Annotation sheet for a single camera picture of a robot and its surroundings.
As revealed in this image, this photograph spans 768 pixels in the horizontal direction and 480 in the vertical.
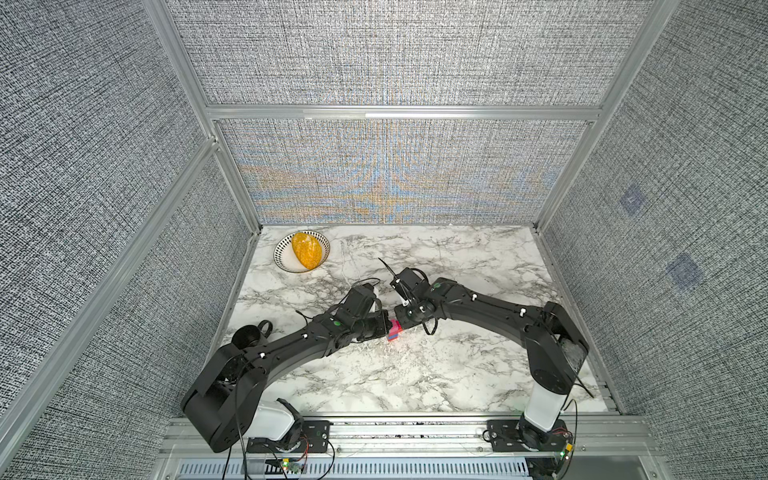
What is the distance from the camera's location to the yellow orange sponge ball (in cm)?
105

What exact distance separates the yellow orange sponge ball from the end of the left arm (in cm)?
39

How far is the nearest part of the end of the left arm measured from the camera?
26.1 inches
